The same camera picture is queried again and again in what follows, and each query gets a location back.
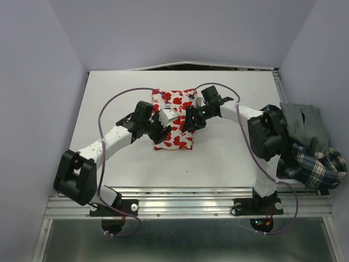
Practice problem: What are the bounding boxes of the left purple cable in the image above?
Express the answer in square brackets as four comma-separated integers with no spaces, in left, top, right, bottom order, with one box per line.
[97,87,171,237]

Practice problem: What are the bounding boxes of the navy plaid skirt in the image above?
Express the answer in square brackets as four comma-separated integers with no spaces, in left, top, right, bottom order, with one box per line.
[260,104,349,190]

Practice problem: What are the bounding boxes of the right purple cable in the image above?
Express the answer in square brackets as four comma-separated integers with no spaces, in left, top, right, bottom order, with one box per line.
[190,83,298,235]

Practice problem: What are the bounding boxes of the purple cable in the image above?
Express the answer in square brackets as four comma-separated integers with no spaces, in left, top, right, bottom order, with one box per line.
[190,83,298,235]
[97,87,171,237]

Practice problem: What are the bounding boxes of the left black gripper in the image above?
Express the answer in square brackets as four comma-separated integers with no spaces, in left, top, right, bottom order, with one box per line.
[143,111,172,145]

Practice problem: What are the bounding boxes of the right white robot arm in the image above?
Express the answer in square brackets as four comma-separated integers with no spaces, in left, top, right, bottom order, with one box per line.
[182,85,287,213]

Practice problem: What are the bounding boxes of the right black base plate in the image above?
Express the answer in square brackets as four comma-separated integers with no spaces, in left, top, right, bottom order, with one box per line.
[230,198,284,217]

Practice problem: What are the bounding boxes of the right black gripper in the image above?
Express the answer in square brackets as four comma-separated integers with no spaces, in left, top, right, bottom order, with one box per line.
[181,104,213,132]

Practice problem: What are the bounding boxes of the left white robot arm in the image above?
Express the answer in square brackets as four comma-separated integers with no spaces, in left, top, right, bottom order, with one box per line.
[53,101,178,215]

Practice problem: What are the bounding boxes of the aluminium frame rail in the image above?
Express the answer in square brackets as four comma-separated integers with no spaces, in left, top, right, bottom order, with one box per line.
[43,186,334,219]

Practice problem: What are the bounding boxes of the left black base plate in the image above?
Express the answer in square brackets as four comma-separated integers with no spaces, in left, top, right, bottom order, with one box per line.
[89,199,139,217]

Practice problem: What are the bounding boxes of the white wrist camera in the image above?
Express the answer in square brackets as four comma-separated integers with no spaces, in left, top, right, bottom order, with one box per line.
[194,96,207,108]
[159,108,178,127]

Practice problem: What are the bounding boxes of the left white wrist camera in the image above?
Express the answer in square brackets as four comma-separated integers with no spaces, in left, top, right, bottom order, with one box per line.
[159,108,178,127]

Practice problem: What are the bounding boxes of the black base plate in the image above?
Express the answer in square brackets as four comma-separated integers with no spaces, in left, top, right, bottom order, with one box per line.
[230,198,284,217]
[89,199,139,217]

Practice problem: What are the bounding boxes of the red poppy floral skirt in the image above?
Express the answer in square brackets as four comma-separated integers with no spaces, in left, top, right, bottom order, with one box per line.
[152,88,197,151]

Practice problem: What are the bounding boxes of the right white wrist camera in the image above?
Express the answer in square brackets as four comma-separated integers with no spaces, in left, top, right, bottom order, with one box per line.
[194,96,207,108]

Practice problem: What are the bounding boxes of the grey skirt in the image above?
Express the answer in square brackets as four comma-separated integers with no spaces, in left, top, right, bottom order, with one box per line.
[280,103,329,154]

